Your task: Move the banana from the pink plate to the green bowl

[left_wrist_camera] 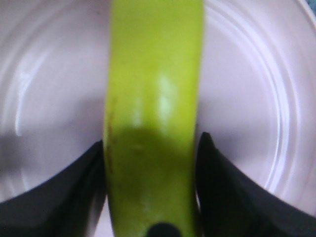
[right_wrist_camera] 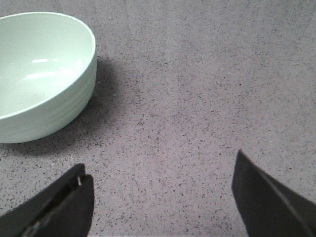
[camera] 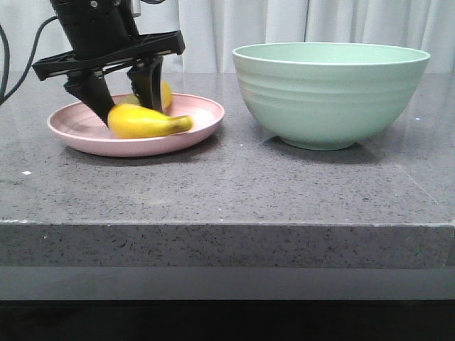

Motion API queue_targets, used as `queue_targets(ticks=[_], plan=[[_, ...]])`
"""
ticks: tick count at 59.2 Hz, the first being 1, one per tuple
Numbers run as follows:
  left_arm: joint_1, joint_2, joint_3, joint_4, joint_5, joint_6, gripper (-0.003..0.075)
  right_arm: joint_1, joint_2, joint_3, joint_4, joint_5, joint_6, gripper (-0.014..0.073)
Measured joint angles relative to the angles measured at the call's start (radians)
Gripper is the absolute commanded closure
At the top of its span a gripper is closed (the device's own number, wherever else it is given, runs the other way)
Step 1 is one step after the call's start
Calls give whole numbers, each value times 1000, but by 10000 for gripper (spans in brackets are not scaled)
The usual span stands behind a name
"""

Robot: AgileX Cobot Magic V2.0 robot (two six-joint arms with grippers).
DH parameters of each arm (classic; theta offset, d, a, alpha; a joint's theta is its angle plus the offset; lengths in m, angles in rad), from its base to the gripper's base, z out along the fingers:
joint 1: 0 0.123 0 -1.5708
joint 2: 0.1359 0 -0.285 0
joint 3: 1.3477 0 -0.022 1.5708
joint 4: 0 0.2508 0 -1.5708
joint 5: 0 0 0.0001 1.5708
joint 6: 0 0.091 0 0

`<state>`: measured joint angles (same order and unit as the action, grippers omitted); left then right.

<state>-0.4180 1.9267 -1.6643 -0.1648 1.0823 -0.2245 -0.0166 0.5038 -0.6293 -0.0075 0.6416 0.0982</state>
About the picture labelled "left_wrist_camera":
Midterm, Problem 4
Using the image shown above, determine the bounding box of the yellow banana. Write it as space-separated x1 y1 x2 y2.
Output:
103 0 204 237

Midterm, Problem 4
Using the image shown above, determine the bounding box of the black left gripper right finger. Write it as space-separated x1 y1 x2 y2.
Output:
196 132 316 237

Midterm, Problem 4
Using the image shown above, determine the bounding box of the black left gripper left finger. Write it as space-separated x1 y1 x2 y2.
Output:
0 141 106 237

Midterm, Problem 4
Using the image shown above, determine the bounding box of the pink plate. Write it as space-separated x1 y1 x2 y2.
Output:
0 0 316 237

